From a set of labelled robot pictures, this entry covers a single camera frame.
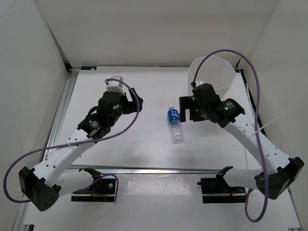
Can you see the blue corner label left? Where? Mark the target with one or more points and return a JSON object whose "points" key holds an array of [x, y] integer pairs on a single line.
{"points": [[91, 68]]}

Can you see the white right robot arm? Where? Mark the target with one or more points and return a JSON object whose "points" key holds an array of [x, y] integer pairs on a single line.
{"points": [[278, 170]]}

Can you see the aluminium left table rail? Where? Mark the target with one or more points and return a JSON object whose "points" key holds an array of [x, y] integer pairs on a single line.
{"points": [[62, 108]]}

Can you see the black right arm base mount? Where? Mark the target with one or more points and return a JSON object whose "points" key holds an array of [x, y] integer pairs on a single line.
{"points": [[217, 191]]}

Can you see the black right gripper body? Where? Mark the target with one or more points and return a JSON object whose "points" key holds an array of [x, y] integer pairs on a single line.
{"points": [[200, 111]]}

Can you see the clear bottle blue label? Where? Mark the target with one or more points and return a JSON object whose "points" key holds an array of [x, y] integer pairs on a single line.
{"points": [[175, 126]]}

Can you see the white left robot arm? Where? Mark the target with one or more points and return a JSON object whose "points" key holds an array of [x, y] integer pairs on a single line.
{"points": [[44, 183]]}

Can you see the white octagonal bin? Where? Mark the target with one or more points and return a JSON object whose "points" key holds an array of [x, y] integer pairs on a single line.
{"points": [[217, 72]]}

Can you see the aluminium table rail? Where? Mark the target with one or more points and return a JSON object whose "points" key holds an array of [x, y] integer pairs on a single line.
{"points": [[62, 108], [146, 170]]}

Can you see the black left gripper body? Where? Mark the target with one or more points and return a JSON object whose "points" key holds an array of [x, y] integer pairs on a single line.
{"points": [[125, 107]]}

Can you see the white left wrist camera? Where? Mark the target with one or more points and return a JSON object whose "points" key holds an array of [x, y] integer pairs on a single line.
{"points": [[114, 86]]}

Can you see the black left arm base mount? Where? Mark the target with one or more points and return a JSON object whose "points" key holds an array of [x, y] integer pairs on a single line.
{"points": [[103, 189]]}

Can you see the aluminium front table rail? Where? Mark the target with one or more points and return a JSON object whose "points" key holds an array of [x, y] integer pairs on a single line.
{"points": [[146, 170]]}

